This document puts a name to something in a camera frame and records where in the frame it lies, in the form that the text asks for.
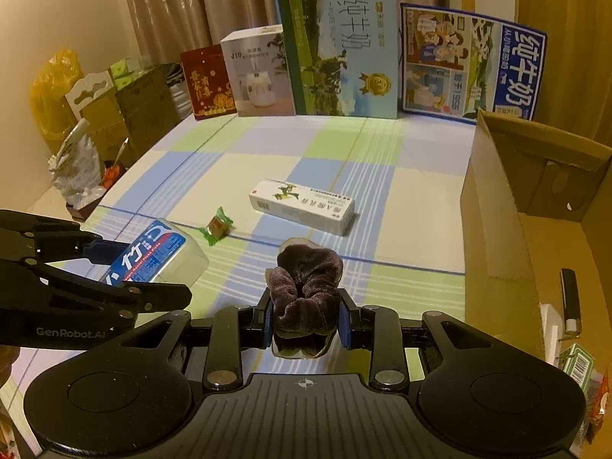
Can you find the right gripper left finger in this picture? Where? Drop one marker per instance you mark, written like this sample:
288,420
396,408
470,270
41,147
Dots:
235,329

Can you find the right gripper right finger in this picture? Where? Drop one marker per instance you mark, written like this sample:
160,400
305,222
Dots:
378,330

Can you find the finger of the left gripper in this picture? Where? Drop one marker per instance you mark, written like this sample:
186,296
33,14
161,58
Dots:
104,252
61,291

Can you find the blue label floss box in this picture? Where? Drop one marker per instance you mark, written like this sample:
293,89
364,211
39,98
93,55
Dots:
160,254

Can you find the dark brown scrunchie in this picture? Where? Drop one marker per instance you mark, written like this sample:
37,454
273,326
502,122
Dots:
305,298

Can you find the green candy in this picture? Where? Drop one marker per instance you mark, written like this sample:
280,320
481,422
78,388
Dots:
219,226

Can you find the white ointment box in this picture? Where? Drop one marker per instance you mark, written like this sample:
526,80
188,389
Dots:
318,209

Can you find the white crumpled bag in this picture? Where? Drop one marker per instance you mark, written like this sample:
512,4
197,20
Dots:
76,169

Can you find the checkered bed sheet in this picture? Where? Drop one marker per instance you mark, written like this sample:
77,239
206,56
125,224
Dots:
383,194

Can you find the yellow plastic bag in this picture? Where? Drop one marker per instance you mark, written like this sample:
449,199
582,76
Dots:
50,110

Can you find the stacked cardboard boxes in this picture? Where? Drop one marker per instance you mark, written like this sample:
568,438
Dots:
124,123

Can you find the red gift box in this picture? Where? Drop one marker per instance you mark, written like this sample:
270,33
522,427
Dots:
208,82

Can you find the brown cardboard box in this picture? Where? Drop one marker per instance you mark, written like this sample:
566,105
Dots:
536,200

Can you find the white humidifier box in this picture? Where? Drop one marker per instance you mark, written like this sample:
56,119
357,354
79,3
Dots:
257,69

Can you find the blue cartoon milk box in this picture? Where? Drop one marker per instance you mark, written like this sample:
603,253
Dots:
456,63

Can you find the green blue milk carton box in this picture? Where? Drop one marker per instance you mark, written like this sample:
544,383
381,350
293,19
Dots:
342,56

